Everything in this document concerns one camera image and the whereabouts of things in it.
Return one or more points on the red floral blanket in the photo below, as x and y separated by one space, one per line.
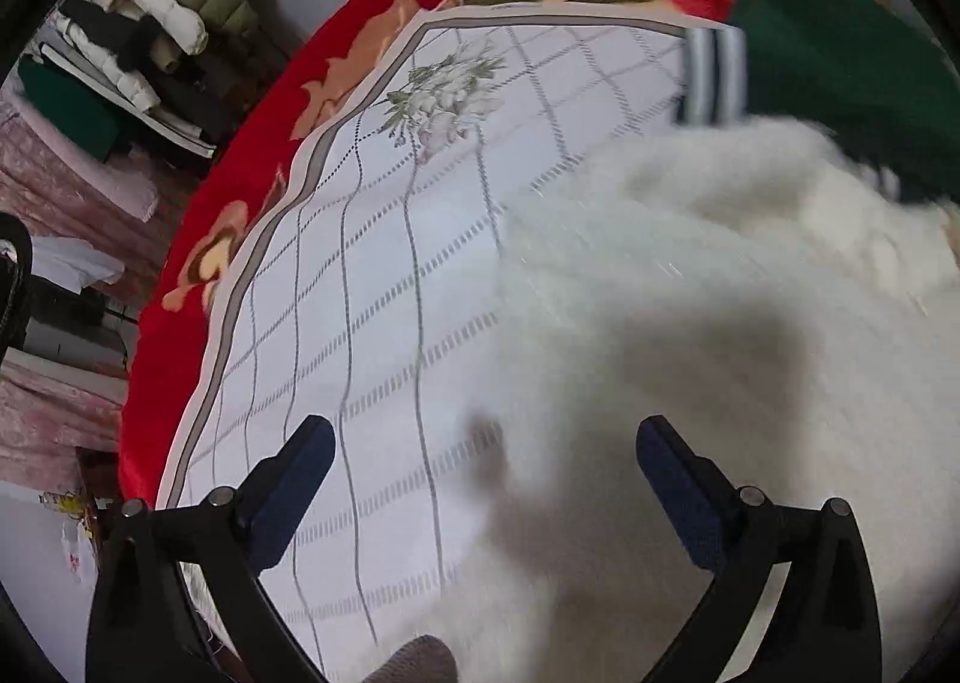
245 183

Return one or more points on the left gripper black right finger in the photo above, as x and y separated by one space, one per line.
825 624

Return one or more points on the pile of clothes on rack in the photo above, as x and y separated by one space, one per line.
176 78

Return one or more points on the pink stacked textiles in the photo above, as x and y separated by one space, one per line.
63 380

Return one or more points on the white checked floral mat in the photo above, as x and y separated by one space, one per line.
366 295

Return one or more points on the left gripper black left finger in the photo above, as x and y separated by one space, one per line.
143 625

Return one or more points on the white fluffy sweater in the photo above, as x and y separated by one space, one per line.
794 326

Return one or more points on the grey knitted sleeve cuff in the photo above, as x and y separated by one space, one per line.
425 659

